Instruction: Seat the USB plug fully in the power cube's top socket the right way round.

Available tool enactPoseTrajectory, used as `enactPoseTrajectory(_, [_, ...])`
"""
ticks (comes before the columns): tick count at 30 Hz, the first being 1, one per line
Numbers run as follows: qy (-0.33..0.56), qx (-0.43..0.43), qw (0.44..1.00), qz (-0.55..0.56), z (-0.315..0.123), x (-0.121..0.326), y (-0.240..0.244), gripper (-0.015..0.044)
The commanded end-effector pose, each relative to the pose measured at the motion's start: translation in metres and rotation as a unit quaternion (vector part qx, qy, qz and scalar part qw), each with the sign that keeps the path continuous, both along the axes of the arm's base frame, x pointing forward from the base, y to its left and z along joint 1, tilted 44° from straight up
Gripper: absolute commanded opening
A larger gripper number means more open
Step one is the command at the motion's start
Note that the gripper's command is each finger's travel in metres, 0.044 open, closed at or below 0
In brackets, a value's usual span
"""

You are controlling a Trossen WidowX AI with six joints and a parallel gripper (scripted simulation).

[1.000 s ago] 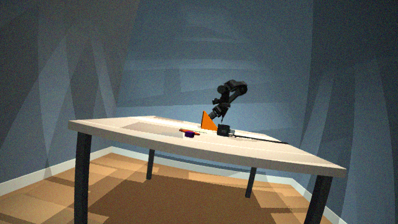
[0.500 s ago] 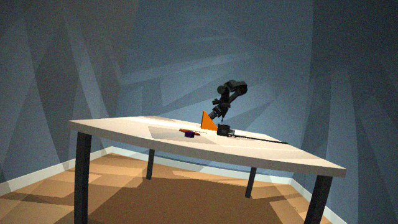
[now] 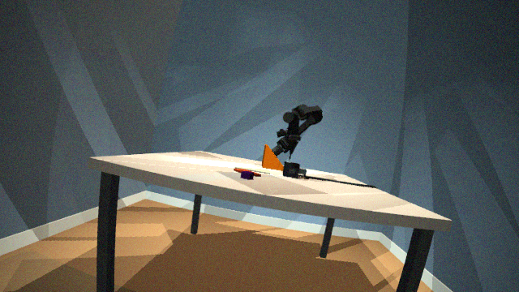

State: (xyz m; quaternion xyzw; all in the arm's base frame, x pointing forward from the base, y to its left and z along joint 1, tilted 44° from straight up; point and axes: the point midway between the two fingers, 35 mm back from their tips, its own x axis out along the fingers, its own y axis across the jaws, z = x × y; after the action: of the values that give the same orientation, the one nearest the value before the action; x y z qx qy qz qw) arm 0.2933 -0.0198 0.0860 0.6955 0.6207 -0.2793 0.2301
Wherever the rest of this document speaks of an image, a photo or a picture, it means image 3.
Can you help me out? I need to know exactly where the small purple cube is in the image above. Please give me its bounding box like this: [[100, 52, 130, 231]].
[[241, 171, 254, 180]]

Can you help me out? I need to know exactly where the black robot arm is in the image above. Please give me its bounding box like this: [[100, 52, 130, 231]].
[[271, 104, 323, 157]]

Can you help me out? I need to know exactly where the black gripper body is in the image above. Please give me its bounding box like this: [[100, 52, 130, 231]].
[[285, 125, 301, 141]]

